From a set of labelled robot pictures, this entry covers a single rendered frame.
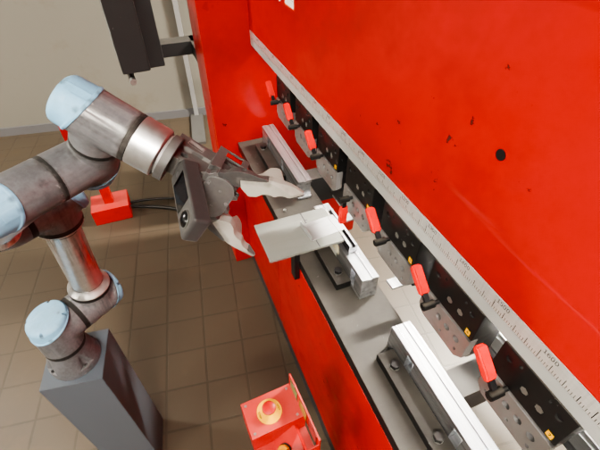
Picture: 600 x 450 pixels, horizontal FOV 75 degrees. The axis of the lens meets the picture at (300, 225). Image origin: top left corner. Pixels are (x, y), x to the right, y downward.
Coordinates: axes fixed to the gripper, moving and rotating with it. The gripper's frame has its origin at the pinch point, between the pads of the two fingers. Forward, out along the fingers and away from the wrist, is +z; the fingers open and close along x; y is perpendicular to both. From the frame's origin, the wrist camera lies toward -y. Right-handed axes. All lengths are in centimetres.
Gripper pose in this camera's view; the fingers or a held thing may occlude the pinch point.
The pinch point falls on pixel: (278, 229)
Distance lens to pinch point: 61.3
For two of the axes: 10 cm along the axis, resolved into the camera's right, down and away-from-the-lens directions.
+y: 0.9, -6.0, 8.0
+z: 8.3, 4.9, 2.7
